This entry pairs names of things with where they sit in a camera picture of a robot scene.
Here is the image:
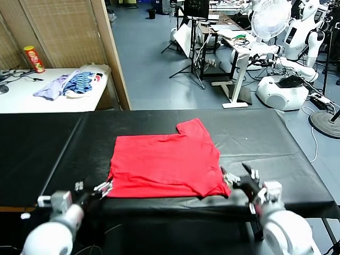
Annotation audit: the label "blue striped garment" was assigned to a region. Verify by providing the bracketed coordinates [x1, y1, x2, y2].
[63, 71, 94, 96]

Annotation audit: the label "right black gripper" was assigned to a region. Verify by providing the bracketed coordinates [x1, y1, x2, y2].
[220, 163, 264, 205]

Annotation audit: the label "white garment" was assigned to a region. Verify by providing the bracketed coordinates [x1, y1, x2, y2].
[64, 89, 91, 99]

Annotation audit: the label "white cable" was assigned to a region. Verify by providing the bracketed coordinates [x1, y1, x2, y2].
[301, 106, 319, 163]

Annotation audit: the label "white desk fan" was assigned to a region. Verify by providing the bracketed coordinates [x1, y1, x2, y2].
[249, 0, 292, 54]

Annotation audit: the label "wooden folding screen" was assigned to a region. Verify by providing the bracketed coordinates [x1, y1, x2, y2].
[0, 0, 132, 111]

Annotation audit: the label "black monitor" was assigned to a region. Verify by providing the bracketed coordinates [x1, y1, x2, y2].
[183, 0, 210, 19]

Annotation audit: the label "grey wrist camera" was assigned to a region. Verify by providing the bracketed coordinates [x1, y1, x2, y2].
[37, 190, 73, 213]
[259, 181, 283, 204]

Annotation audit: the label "white side table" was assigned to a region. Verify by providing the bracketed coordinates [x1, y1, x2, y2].
[0, 64, 111, 114]

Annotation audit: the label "red t-shirt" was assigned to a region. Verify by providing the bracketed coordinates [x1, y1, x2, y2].
[107, 118, 232, 199]

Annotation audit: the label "black tripod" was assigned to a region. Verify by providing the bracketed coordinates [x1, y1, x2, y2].
[160, 15, 207, 90]

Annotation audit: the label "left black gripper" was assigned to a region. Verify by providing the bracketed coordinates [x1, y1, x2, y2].
[74, 179, 114, 210]

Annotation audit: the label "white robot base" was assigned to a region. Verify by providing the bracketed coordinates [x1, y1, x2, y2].
[256, 75, 310, 112]

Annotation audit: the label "purple garment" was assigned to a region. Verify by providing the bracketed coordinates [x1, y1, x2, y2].
[33, 69, 80, 101]

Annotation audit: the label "black table cover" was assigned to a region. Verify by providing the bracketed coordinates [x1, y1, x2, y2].
[0, 108, 340, 222]

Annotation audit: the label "black round stand base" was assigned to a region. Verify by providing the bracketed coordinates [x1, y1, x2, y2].
[308, 107, 340, 139]

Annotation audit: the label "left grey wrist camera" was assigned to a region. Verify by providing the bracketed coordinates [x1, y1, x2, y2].
[37, 190, 73, 213]

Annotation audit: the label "grey laptop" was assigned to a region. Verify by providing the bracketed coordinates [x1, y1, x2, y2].
[211, 23, 241, 32]

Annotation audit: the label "white standing desk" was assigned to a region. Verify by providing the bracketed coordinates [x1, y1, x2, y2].
[211, 25, 266, 109]

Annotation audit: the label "red chips can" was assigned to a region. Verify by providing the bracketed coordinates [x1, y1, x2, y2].
[23, 45, 46, 74]

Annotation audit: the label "white board panel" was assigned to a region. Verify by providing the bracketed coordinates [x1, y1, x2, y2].
[174, 23, 199, 58]

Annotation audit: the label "black cables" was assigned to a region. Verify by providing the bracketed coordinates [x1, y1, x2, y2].
[0, 65, 45, 83]

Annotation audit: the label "white power strip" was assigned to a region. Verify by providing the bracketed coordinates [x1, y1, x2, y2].
[310, 92, 334, 106]

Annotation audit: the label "white humanoid robot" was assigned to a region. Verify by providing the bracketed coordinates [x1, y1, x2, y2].
[273, 0, 327, 83]

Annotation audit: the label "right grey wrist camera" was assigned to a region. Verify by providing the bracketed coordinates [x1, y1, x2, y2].
[259, 181, 283, 204]

